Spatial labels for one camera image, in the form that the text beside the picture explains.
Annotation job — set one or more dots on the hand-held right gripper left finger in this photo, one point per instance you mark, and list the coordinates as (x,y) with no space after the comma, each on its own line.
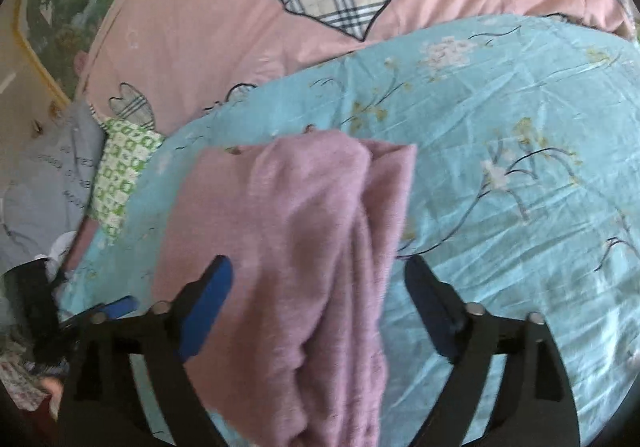
(205,312)

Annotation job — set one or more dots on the floral patterned cloth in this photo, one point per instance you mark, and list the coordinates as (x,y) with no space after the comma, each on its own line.
(20,372)

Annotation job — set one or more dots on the pink duvet with plaid hearts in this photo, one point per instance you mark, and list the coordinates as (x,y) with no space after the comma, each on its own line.
(225,17)

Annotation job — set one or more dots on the grey printed pillow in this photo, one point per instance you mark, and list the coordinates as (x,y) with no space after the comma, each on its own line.
(50,182)

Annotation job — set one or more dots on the pink folded cloth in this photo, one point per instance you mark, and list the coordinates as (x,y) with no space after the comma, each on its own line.
(82,247)

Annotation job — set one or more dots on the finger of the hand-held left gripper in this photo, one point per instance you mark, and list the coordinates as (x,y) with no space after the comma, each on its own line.
(117,308)

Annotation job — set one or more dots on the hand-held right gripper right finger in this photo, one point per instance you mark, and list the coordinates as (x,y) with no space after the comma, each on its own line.
(432,312)

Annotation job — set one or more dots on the blue floral bed sheet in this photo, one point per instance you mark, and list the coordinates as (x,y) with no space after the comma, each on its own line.
(500,152)

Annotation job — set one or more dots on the green checkered pillow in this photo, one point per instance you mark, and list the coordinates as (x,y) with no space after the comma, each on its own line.
(122,172)

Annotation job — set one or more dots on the purple knit sweater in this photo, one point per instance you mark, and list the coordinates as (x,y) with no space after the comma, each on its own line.
(300,267)

